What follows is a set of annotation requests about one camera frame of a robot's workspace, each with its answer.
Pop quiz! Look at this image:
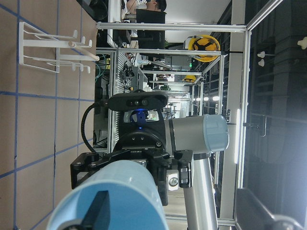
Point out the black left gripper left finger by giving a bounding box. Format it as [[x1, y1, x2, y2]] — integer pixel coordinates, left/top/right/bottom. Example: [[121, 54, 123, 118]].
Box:
[[81, 191, 110, 230]]

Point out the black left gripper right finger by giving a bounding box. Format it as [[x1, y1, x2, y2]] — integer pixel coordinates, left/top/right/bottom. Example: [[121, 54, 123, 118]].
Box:
[[235, 188, 288, 230]]

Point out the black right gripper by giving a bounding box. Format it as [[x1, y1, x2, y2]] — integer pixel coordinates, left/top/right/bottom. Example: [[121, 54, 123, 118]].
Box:
[[70, 120, 193, 206]]

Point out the light blue plastic cup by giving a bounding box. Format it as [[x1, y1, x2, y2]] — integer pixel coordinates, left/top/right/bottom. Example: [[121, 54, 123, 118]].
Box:
[[47, 160, 168, 230]]

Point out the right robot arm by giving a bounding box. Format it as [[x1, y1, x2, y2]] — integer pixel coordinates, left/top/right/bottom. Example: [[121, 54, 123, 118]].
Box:
[[58, 109, 229, 230]]

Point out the yellow hard hat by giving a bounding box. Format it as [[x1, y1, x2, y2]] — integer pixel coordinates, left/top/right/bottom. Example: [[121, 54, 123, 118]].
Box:
[[188, 35, 221, 62]]

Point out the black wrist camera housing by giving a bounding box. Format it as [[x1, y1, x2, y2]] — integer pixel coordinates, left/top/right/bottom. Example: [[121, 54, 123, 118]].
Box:
[[107, 92, 168, 112]]

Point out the white wire cup rack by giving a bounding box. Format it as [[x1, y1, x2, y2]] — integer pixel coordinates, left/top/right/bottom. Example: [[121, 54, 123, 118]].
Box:
[[18, 22, 100, 74]]

